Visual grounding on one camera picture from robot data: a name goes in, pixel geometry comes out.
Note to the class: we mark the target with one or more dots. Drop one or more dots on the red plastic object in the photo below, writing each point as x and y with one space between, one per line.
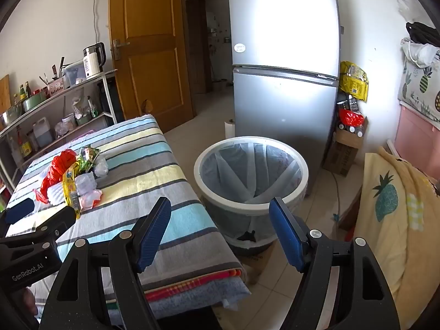
349 234

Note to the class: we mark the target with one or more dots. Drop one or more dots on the clear bag of food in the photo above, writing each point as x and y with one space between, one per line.
62 130

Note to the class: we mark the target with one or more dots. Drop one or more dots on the yellow pineapple blanket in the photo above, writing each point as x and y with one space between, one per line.
388 233

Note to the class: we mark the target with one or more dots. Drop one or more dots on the green snack packet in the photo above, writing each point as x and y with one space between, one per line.
88 156

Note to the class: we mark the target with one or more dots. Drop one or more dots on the kitchen knife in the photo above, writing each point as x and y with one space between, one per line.
61 67

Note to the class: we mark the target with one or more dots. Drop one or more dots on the large yellow-label sauce bottle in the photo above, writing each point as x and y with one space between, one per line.
24 146

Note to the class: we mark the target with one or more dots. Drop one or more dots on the black tall appliance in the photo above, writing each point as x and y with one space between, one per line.
118 100

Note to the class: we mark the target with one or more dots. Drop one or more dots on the silver refrigerator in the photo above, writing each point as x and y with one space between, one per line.
282 110

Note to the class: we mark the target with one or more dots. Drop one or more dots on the pink and white plastic wrapper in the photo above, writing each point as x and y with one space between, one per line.
91 199

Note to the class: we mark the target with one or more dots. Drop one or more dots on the person's left hand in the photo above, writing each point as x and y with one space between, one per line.
29 300

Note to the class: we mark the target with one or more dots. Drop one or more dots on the brown wooden door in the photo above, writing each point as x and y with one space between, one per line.
151 58

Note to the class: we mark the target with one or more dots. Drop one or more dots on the clear plastic wrapper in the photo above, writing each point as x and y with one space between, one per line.
86 184

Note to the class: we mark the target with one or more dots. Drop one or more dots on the white plastic bags bundle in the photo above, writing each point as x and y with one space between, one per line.
79 108

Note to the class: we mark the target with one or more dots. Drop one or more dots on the white pineapple print cloth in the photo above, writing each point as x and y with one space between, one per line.
421 86

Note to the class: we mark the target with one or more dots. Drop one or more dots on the clear plastic oil jug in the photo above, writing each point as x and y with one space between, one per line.
43 134

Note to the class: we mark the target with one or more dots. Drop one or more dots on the wooden cutting board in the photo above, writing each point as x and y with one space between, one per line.
4 92

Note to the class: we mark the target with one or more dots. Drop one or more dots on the white foam fruit net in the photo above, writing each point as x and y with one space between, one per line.
56 194

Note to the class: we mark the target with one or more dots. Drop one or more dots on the white cloth bag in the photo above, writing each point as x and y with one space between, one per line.
422 53

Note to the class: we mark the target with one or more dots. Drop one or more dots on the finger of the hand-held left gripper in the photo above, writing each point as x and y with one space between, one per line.
20 209
58 218

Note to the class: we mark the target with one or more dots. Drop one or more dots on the black bag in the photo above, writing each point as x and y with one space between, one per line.
421 34

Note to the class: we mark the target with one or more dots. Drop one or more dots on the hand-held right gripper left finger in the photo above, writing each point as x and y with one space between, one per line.
154 233

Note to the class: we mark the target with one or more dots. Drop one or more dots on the steel bowl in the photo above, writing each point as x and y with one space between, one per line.
12 115

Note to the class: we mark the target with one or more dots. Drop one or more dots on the striped bed sheet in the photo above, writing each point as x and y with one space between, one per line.
144 178

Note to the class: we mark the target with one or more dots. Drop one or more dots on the white trash bin with liner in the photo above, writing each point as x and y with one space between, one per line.
240 172

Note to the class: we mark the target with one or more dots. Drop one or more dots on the clear plastic wall bag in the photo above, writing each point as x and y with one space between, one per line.
405 7

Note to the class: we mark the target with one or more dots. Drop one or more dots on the yellow plastic bag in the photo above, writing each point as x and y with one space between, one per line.
352 82

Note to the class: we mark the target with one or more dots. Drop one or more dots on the clear plastic storage box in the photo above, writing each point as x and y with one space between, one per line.
74 74

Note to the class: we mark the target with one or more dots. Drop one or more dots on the yellow snack packet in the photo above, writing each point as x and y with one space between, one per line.
70 189

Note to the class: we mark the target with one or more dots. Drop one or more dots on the red plastic bag in box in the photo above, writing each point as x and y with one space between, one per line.
350 118

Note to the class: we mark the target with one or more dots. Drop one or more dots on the brown cardboard box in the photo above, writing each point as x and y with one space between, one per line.
340 158

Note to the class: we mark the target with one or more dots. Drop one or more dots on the pink utensil holder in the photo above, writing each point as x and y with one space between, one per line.
56 85

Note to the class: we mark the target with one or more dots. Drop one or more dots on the white metal shelf rack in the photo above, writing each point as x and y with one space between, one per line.
108 98

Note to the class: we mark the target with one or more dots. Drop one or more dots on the red plastic bag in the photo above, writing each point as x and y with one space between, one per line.
350 118
58 168

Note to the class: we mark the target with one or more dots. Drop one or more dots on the grey-blue folded blanket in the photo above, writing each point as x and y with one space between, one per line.
206 292

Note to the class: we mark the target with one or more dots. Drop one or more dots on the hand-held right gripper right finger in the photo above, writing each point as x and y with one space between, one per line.
287 237

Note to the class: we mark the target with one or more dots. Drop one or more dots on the white paper roll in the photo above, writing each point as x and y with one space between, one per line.
229 130

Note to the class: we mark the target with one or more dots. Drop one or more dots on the dark sauce bottle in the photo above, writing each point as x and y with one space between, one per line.
28 90

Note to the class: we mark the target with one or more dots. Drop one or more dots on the pink storage drawer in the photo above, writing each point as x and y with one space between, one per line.
412 137

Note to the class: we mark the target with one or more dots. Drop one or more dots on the white electric kettle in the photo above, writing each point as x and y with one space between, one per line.
92 63

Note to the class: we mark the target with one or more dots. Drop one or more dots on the green basin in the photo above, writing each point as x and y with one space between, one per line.
34 103

